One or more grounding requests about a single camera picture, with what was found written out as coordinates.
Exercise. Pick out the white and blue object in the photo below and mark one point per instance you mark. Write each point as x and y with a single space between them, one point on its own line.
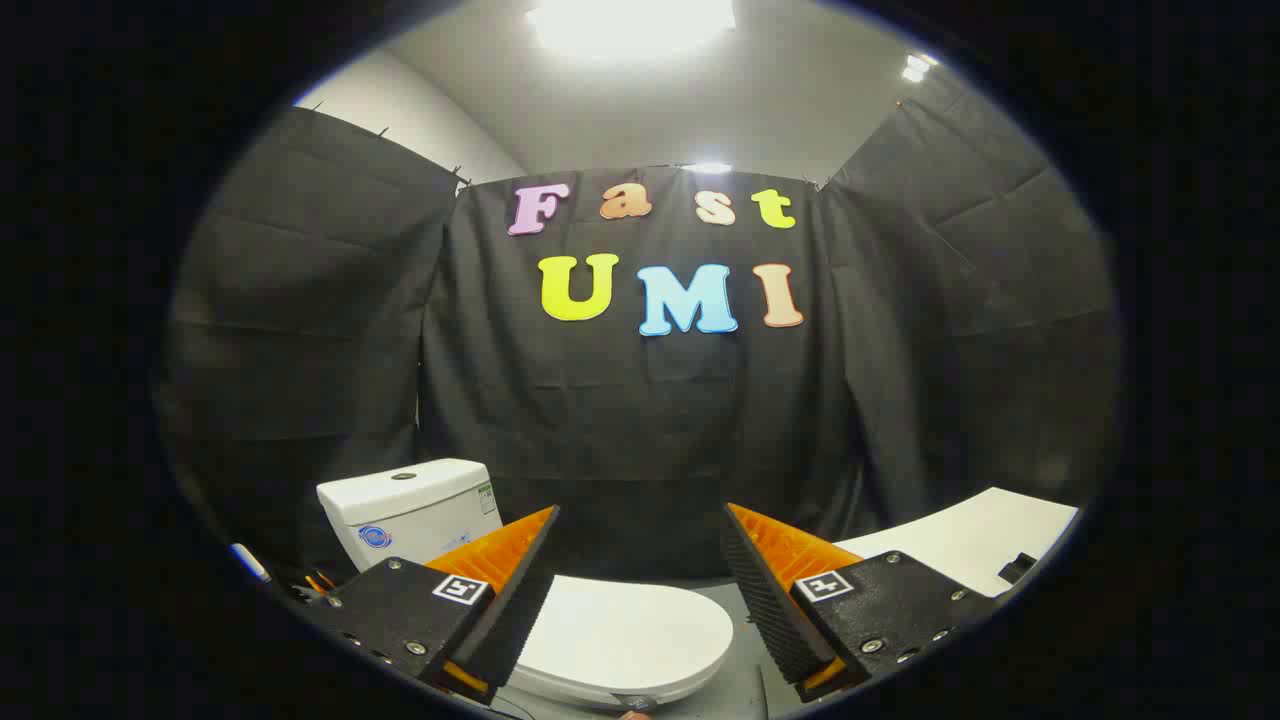
250 562

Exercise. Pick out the white cabinet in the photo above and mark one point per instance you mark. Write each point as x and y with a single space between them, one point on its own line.
975 540

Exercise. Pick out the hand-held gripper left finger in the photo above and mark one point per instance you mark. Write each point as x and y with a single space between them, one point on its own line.
505 610

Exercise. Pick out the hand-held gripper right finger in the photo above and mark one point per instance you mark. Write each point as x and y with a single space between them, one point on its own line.
770 610

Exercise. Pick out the large ceiling light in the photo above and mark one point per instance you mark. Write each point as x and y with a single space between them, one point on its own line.
630 25

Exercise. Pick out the small black object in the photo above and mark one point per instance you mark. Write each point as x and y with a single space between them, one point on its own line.
1017 568

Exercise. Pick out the small ceiling light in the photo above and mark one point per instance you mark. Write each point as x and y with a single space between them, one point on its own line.
916 68

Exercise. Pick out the black backdrop cloth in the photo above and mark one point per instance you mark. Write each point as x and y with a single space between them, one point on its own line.
640 420

